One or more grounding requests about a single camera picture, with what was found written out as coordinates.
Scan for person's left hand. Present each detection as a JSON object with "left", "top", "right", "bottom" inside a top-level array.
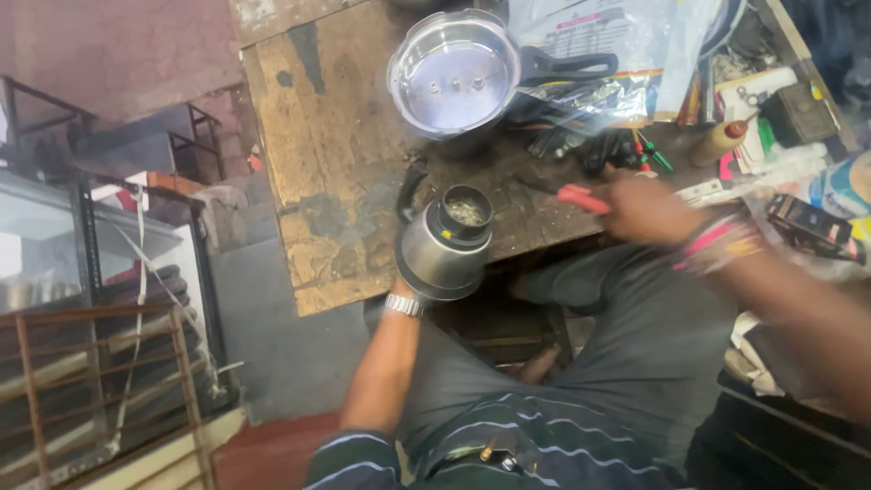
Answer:
[{"left": 391, "top": 275, "right": 428, "bottom": 302}]

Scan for person's right hand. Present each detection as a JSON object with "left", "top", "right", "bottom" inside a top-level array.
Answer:
[{"left": 591, "top": 170, "right": 705, "bottom": 247}]

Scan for red handled pliers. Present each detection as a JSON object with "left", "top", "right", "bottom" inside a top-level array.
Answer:
[{"left": 514, "top": 176, "right": 613, "bottom": 216}]

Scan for steel mixer jar black handle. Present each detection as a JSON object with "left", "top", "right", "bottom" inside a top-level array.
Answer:
[{"left": 394, "top": 163, "right": 495, "bottom": 302}]

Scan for squeeze bottle with red cap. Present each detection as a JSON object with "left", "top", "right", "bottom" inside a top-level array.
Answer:
[{"left": 689, "top": 113, "right": 758, "bottom": 169}]

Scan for clear plastic bag with papers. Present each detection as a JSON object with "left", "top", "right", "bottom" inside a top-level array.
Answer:
[{"left": 506, "top": 0, "right": 724, "bottom": 127}]

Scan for grey trousers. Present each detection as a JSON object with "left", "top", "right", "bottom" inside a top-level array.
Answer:
[{"left": 364, "top": 241, "right": 743, "bottom": 477}]

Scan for black rectangular device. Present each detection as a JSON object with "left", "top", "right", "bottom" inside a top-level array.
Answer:
[{"left": 765, "top": 193, "right": 868, "bottom": 266}]

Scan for dark metal box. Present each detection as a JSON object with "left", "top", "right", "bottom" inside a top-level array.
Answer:
[{"left": 759, "top": 82, "right": 839, "bottom": 147}]

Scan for blue and white packet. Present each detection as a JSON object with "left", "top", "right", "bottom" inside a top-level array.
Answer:
[{"left": 803, "top": 151, "right": 871, "bottom": 220}]

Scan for silver wristwatch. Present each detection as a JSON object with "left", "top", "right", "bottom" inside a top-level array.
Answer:
[{"left": 382, "top": 292, "right": 427, "bottom": 319}]

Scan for dark striped shirt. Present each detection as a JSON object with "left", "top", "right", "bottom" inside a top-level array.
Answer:
[{"left": 303, "top": 391, "right": 695, "bottom": 490}]

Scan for glass display case with shelves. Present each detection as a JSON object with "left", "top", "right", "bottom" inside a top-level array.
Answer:
[{"left": 0, "top": 169, "right": 239, "bottom": 490}]

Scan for rusty metal railing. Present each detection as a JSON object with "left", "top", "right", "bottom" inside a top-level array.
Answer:
[{"left": 0, "top": 304, "right": 217, "bottom": 490}]

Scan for green handled screwdriver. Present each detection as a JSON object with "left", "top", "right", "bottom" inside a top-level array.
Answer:
[{"left": 640, "top": 139, "right": 675, "bottom": 174}]

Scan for white metal bracket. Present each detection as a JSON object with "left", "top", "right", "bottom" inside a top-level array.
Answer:
[{"left": 675, "top": 178, "right": 725, "bottom": 205}]

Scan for pink and orange thread bracelets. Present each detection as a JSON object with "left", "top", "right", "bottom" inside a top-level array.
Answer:
[{"left": 670, "top": 214, "right": 764, "bottom": 277}]

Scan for steel pressure cooker black handle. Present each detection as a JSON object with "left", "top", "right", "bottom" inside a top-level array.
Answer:
[{"left": 386, "top": 8, "right": 620, "bottom": 142}]

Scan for white strap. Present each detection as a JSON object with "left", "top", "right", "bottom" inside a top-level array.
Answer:
[{"left": 105, "top": 185, "right": 245, "bottom": 457}]

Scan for black metal frame rack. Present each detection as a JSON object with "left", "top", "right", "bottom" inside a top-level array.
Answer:
[{"left": 0, "top": 75, "right": 225, "bottom": 179}]

